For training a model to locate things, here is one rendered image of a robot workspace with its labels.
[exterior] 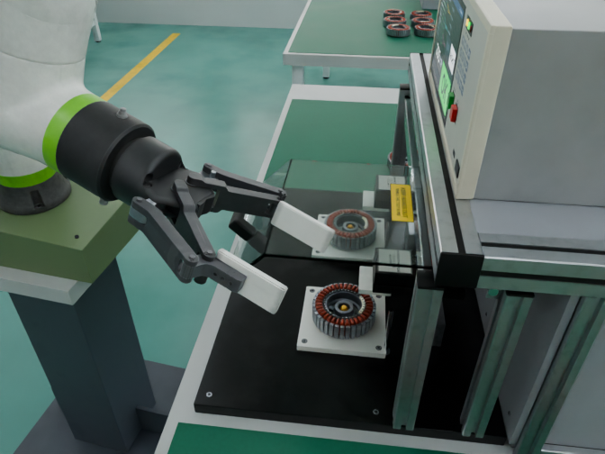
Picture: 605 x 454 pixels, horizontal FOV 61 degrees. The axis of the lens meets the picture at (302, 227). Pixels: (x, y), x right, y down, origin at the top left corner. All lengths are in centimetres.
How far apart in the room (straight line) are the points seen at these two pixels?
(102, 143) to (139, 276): 179
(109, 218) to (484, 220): 78
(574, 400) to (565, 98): 39
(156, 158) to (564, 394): 57
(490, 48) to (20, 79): 47
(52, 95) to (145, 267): 180
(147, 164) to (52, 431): 143
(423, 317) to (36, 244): 78
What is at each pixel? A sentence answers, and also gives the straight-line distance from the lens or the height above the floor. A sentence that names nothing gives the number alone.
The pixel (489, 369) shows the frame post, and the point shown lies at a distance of 73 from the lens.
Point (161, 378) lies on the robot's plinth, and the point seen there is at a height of 2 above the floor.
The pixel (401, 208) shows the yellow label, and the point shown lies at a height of 107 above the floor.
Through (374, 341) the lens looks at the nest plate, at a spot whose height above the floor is 78.
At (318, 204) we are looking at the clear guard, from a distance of 71.
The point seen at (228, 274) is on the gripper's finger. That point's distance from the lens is 45.
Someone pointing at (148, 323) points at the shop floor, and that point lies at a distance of 209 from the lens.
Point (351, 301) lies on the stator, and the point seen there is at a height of 80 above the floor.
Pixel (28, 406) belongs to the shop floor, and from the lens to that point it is 199.
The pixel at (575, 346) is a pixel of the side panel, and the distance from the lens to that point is 71.
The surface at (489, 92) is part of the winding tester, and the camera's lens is 60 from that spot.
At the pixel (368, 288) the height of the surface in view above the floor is 88.
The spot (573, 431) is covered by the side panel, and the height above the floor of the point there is 81.
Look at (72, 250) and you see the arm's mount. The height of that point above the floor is 83.
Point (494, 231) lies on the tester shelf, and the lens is 62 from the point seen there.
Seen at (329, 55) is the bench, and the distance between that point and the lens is 235.
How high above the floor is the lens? 146
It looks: 36 degrees down
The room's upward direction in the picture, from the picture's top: straight up
